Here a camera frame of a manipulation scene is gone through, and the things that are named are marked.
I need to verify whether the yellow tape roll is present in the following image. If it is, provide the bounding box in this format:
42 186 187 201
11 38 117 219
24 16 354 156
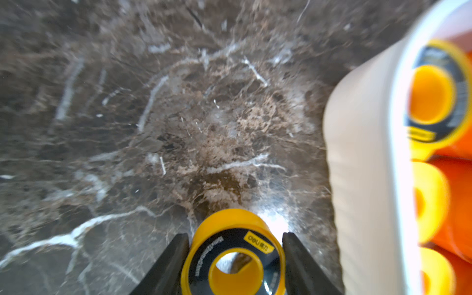
420 247 456 295
412 162 451 244

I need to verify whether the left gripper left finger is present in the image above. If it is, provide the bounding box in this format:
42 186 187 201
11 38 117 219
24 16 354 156
130 234 189 295

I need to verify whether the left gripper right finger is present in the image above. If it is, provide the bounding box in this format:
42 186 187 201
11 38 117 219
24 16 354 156
282 232 342 295

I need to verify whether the orange tape roll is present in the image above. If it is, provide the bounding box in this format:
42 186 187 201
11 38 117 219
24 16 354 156
431 157 472 263
430 245 472 295

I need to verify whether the orange tape roll mid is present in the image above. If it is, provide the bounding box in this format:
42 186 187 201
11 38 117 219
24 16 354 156
429 50 472 159

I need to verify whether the white plastic storage box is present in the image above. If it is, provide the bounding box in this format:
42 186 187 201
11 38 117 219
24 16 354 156
323 1 472 295

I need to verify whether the yellow black roll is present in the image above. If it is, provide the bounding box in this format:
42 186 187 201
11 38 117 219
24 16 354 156
408 39 472 161
181 209 286 295

